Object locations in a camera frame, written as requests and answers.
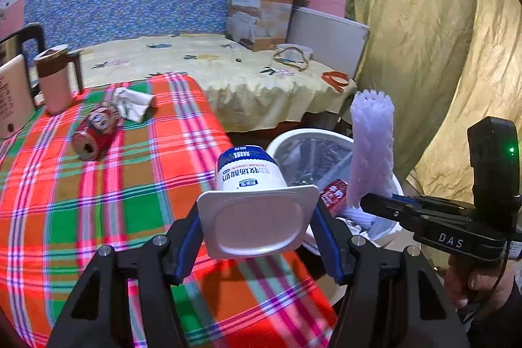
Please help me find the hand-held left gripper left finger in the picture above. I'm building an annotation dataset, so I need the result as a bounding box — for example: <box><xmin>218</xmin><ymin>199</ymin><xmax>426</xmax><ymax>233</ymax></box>
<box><xmin>47</xmin><ymin>205</ymin><xmax>202</xmax><ymax>348</ymax></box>

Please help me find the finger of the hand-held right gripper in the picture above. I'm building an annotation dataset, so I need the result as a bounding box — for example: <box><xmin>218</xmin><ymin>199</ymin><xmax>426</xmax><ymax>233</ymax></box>
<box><xmin>391</xmin><ymin>194</ymin><xmax>476</xmax><ymax>213</ymax></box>
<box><xmin>360</xmin><ymin>193</ymin><xmax>417</xmax><ymax>228</ymax></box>

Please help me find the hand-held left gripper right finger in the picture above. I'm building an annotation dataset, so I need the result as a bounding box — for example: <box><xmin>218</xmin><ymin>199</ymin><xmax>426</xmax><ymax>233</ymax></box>
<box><xmin>310</xmin><ymin>201</ymin><xmax>469</xmax><ymax>348</ymax></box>

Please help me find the white yogurt cup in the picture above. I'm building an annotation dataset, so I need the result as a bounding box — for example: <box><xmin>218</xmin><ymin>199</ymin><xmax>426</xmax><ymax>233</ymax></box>
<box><xmin>196</xmin><ymin>145</ymin><xmax>321</xmax><ymax>260</ymax></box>

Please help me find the white round waste bin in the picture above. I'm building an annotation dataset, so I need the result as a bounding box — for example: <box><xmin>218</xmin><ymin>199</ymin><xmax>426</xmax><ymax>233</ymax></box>
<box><xmin>265</xmin><ymin>128</ymin><xmax>405</xmax><ymax>306</ymax></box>

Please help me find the person's right forearm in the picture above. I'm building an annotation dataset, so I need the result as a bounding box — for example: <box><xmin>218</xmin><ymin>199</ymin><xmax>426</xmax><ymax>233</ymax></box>
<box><xmin>467</xmin><ymin>283</ymin><xmax>522</xmax><ymax>348</ymax></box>

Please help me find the person's right hand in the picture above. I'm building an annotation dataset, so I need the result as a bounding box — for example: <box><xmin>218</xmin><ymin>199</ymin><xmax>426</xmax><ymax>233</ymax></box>
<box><xmin>442</xmin><ymin>255</ymin><xmax>519</xmax><ymax>313</ymax></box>

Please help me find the clear plastic bin liner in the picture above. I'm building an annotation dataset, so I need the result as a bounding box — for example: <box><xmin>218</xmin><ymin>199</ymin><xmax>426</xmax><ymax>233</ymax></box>
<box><xmin>281</xmin><ymin>136</ymin><xmax>355</xmax><ymax>189</ymax></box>

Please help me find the plaid tablecloth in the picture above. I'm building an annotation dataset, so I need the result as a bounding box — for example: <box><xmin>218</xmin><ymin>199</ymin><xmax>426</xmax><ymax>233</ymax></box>
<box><xmin>0</xmin><ymin>73</ymin><xmax>339</xmax><ymax>348</ymax></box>

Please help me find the orange tape roll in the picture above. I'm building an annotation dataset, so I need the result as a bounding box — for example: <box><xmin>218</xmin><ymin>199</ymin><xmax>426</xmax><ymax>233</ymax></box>
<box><xmin>321</xmin><ymin>71</ymin><xmax>350</xmax><ymax>91</ymax></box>

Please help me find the red drink can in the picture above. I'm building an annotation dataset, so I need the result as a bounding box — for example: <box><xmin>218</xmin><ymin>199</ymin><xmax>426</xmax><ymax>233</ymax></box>
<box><xmin>72</xmin><ymin>103</ymin><xmax>123</xmax><ymax>162</ymax></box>

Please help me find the crumpled white tissue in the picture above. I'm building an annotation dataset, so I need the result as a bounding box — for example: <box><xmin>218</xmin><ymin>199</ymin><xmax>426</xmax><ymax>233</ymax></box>
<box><xmin>111</xmin><ymin>86</ymin><xmax>158</xmax><ymax>124</ymax></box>

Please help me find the yellow curtain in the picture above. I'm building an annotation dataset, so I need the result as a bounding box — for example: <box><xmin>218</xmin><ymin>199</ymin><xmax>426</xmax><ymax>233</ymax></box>
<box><xmin>330</xmin><ymin>0</ymin><xmax>522</xmax><ymax>251</ymax></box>

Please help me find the white bowl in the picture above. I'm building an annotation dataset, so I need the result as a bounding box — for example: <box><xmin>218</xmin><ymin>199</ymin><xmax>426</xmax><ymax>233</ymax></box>
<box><xmin>276</xmin><ymin>43</ymin><xmax>314</xmax><ymax>61</ymax></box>

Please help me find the yellow bed sheet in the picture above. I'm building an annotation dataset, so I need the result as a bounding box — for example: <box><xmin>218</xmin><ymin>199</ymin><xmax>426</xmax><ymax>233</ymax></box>
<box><xmin>77</xmin><ymin>32</ymin><xmax>357</xmax><ymax>132</ymax></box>

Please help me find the white board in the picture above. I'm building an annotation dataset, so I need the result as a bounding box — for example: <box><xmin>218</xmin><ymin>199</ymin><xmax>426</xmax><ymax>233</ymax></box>
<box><xmin>286</xmin><ymin>7</ymin><xmax>371</xmax><ymax>80</ymax></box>

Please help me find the pink cup with brown lid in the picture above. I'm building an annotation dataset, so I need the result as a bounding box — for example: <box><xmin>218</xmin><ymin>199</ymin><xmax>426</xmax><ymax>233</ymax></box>
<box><xmin>33</xmin><ymin>44</ymin><xmax>84</xmax><ymax>115</ymax></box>

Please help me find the printed cardboard box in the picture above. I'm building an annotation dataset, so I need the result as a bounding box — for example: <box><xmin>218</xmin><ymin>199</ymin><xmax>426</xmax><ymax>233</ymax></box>
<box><xmin>225</xmin><ymin>0</ymin><xmax>296</xmax><ymax>52</ymax></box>

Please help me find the beige plastic appliance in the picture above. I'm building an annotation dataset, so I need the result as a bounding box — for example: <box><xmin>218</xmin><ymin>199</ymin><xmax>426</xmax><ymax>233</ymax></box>
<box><xmin>0</xmin><ymin>53</ymin><xmax>37</xmax><ymax>140</ymax></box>

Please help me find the steel electric kettle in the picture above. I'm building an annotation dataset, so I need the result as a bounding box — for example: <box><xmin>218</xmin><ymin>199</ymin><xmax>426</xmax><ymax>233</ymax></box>
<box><xmin>0</xmin><ymin>23</ymin><xmax>46</xmax><ymax>108</ymax></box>

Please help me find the olive strap loop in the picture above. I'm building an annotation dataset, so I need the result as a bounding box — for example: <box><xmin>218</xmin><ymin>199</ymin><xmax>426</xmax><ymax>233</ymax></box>
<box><xmin>272</xmin><ymin>45</ymin><xmax>310</xmax><ymax>71</ymax></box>

